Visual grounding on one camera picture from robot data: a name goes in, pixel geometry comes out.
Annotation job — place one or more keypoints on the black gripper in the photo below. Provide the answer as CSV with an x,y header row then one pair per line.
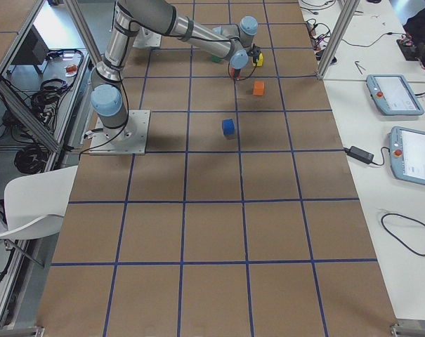
x,y
235,72

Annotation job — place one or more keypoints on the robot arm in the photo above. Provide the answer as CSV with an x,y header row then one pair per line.
x,y
143,24

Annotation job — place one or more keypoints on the yellow wooden block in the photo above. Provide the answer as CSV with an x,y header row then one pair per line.
x,y
257,60

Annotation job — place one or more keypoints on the green wooden block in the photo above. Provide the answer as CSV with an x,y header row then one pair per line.
x,y
216,59

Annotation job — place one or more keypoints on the orange wooden block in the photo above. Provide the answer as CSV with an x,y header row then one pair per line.
x,y
259,88

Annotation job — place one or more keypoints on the blue wooden block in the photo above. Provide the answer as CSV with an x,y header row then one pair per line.
x,y
228,127

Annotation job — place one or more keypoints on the hex key tool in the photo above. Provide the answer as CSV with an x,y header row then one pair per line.
x,y
360,68

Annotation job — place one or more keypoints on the black power adapter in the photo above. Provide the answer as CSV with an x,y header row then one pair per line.
x,y
359,154

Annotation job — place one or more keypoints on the far teach pendant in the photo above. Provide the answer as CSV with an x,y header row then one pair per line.
x,y
393,95

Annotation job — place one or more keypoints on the teach pendant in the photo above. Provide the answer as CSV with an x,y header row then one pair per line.
x,y
407,154
393,95

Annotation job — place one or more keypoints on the orange snack packet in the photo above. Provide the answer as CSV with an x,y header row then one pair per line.
x,y
70,70

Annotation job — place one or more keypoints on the near teach pendant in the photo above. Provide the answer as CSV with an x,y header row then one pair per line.
x,y
407,154

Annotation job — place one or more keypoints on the white chair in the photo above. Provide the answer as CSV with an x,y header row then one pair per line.
x,y
35,205

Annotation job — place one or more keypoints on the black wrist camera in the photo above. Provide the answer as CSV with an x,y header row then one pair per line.
x,y
254,50

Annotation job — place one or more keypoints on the circuit boards with cables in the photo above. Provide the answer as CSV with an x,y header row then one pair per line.
x,y
319,34

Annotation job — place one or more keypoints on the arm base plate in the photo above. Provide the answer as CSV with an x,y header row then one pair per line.
x,y
130,141
147,39

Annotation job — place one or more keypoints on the aluminium frame post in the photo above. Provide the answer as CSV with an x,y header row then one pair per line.
x,y
337,35

